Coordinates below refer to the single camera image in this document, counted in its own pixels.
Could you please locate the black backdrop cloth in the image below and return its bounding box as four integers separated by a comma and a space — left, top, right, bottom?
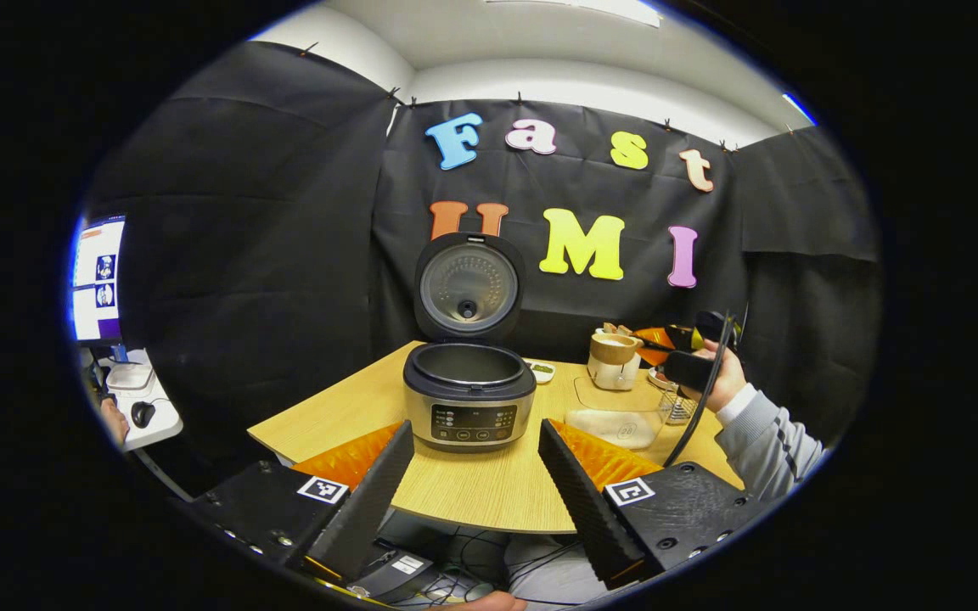
81, 41, 880, 497

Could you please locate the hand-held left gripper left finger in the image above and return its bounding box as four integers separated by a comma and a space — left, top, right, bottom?
179, 419, 416, 586

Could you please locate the clear wire chopstick holder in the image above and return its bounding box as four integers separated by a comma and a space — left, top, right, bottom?
657, 386, 699, 423

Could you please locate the small white box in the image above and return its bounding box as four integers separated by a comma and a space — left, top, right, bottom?
107, 362, 155, 393

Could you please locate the white side desk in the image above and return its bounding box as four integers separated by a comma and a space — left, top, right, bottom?
81, 344, 184, 452

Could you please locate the black and silver rice cooker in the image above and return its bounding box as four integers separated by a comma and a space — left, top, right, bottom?
402, 233, 537, 453

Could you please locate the wooden spoon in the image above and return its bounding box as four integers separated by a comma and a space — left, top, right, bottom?
589, 331, 678, 367

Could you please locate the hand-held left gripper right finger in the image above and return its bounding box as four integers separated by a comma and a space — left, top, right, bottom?
537, 418, 778, 591

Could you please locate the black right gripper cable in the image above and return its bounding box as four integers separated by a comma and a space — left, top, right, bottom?
663, 312, 743, 468

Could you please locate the computer monitor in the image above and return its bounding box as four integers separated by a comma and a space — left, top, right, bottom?
70, 215, 126, 345

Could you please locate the clear box of rice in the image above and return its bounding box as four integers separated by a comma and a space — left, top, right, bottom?
564, 373, 677, 451

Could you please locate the white toaster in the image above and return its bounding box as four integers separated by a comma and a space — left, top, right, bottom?
586, 322, 643, 391

